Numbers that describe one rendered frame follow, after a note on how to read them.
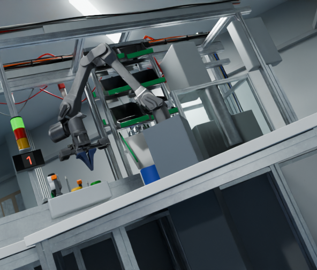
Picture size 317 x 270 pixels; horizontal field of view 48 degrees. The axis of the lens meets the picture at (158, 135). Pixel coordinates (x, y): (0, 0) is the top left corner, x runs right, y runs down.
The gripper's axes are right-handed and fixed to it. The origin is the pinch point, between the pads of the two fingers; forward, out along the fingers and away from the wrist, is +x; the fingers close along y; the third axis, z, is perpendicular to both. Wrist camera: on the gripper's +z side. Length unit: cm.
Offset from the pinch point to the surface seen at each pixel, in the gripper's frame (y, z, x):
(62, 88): -29, 132, -95
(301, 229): -71, -3, 54
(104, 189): -1.0, -3.3, 12.1
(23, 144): 17.7, 30.6, -23.5
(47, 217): 19.1, 3.7, 13.6
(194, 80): -113, 85, -56
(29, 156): 16.7, 30.5, -17.5
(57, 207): 15.9, -3.3, 12.3
